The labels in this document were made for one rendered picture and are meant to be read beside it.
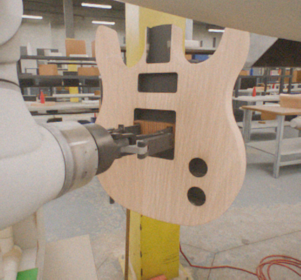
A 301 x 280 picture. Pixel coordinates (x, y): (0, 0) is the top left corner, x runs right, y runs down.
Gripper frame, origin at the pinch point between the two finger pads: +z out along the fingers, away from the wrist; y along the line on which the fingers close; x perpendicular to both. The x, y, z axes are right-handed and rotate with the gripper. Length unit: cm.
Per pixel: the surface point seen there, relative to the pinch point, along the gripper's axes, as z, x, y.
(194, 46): 217, 57, -75
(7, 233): -20.5, -16.9, -17.0
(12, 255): -20.6, -20.4, -15.8
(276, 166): 326, -86, 7
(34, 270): -18.5, -23.6, -12.8
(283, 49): 43, 22, 20
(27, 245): -15.2, -22.8, -19.6
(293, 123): 25.8, 1.7, 24.4
